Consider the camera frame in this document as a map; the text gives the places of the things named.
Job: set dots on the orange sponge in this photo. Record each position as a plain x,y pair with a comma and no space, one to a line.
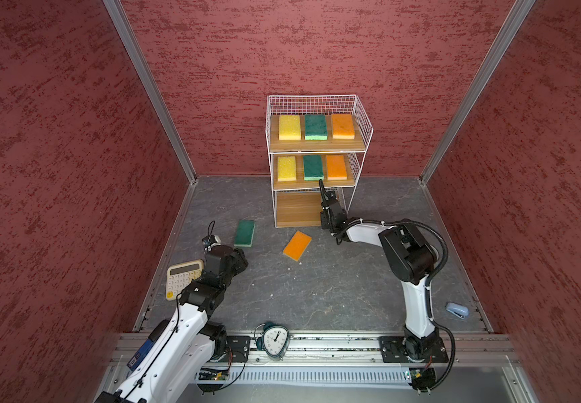
297,246
343,126
336,167

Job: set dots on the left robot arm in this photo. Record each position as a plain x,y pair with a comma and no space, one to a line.
178,348

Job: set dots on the yellow sponge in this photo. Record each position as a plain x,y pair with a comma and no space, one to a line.
286,168
289,128

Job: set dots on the white wire wooden shelf rack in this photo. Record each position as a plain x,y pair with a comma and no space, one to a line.
314,143

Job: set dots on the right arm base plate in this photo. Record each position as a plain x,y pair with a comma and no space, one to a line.
396,348

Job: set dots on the cream calculator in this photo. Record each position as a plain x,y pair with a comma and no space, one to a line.
180,276

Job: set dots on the circuit board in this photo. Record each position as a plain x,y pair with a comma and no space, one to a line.
422,380
219,375

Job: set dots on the green analog clock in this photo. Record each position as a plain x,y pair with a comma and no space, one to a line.
273,340

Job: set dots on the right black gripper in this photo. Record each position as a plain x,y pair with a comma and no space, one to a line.
325,220

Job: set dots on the left circuit board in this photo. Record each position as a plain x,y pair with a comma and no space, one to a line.
219,375

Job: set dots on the blue stapler tool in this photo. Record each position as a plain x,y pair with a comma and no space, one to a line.
136,360

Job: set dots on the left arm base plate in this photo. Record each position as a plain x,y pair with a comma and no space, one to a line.
237,349

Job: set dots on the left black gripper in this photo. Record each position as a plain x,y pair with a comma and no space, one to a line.
238,259

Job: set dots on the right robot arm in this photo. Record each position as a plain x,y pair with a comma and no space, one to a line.
415,253

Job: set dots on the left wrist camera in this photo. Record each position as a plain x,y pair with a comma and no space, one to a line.
210,241

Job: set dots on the dark green sponge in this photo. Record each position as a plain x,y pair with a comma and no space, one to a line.
244,234
316,127
313,167

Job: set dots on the small light blue stapler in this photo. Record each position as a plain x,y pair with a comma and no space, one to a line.
458,310

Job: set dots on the right circuit board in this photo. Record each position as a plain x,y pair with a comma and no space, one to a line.
422,380

